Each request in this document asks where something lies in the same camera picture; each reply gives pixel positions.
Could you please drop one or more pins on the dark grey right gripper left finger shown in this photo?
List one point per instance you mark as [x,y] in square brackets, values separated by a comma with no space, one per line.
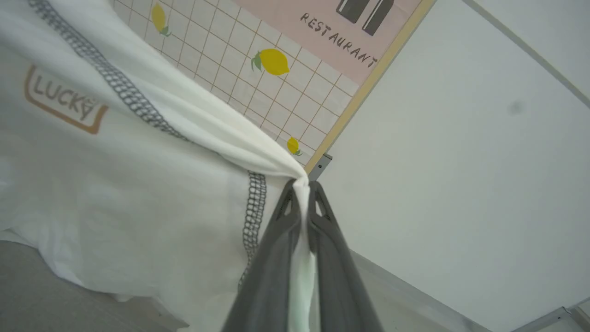
[267,272]

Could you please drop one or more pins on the white shirt with grey stitching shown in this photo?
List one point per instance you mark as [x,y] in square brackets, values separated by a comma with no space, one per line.
[138,184]

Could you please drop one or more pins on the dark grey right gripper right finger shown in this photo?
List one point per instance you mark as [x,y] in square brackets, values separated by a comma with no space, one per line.
[336,272]

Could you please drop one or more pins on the lemon print grid panel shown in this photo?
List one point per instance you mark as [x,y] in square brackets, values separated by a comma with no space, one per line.
[286,69]

